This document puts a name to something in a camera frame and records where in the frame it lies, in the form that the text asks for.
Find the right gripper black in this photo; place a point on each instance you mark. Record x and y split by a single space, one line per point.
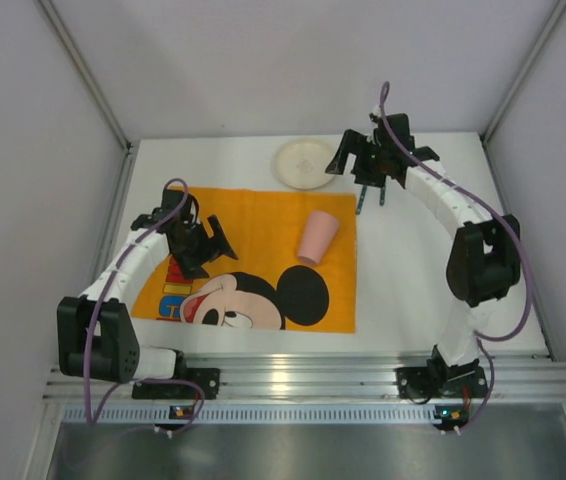
368 176

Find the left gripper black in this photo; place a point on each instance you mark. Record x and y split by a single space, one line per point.
203 251

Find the fork with green handle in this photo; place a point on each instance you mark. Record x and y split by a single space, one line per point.
361 199

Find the cream round plate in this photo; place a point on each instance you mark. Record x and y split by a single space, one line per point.
301 163

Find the orange Mickey Mouse placemat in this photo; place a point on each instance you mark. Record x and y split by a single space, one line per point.
266 286

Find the pink plastic cup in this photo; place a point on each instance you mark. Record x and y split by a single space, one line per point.
319 232

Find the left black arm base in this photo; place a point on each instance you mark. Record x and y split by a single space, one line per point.
183 382

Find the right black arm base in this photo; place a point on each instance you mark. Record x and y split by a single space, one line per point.
438 382

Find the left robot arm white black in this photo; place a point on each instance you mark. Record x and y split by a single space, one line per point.
96 336

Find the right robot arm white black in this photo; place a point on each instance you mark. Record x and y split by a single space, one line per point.
483 263

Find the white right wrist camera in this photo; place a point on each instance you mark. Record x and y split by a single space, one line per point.
376 113

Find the slotted cable duct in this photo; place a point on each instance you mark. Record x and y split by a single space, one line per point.
252 414

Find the aluminium mounting rail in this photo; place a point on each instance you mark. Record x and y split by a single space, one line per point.
296 378

